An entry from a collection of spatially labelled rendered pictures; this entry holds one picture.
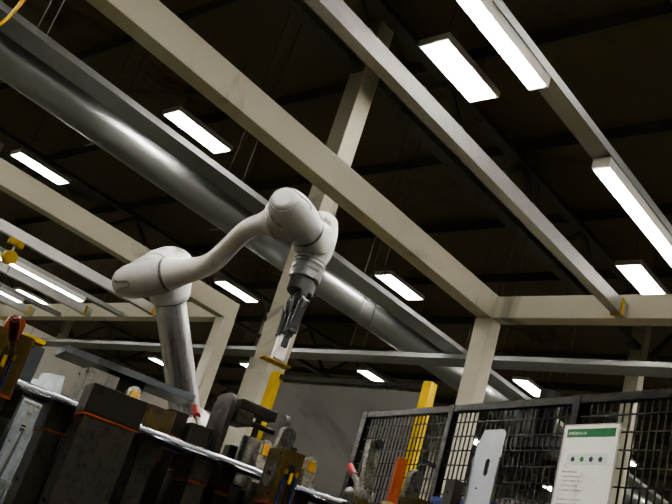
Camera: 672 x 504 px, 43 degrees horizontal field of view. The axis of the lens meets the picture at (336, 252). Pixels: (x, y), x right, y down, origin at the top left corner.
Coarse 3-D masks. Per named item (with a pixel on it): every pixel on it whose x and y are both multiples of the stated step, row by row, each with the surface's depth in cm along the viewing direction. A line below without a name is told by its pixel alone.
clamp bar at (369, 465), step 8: (368, 440) 241; (376, 440) 239; (368, 448) 239; (376, 448) 238; (368, 456) 238; (376, 456) 240; (368, 464) 238; (376, 464) 239; (368, 472) 238; (360, 480) 236; (368, 480) 237; (368, 488) 236; (360, 496) 232; (368, 496) 234
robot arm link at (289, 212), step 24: (288, 192) 220; (264, 216) 224; (288, 216) 219; (312, 216) 223; (240, 240) 232; (288, 240) 227; (312, 240) 228; (168, 264) 248; (192, 264) 246; (216, 264) 242; (168, 288) 249
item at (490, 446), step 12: (492, 432) 242; (504, 432) 237; (480, 444) 244; (492, 444) 239; (480, 456) 242; (492, 456) 237; (480, 468) 239; (492, 468) 235; (468, 480) 241; (480, 480) 237; (492, 480) 233; (468, 492) 239; (480, 492) 235; (492, 492) 230
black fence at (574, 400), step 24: (432, 408) 324; (456, 408) 311; (480, 408) 299; (504, 408) 288; (528, 408) 279; (576, 408) 258; (624, 408) 243; (360, 432) 362; (480, 432) 295; (552, 432) 265; (624, 432) 239; (648, 432) 232; (360, 456) 356; (408, 456) 326; (456, 456) 300; (504, 456) 279; (552, 456) 260; (624, 456) 236; (384, 480) 333; (432, 480) 304; (504, 480) 274; (648, 480) 225
